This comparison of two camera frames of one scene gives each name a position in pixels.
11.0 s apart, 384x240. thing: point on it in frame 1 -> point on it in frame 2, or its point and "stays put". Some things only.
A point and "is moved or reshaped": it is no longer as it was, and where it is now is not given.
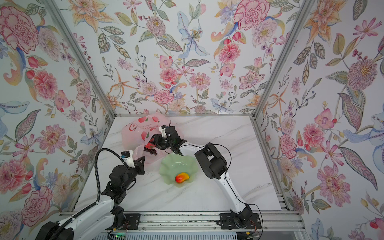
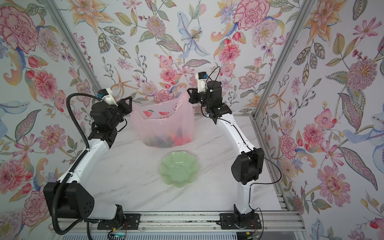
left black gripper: [140, 168] -> [126, 109]
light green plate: [173, 165] stays put
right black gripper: [159, 144] -> [194, 96]
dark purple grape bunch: [151, 151] is moved or reshaped
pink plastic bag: [138, 133] -> [165, 125]
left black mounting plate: [132, 221] stays put
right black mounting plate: [226, 222] stays put
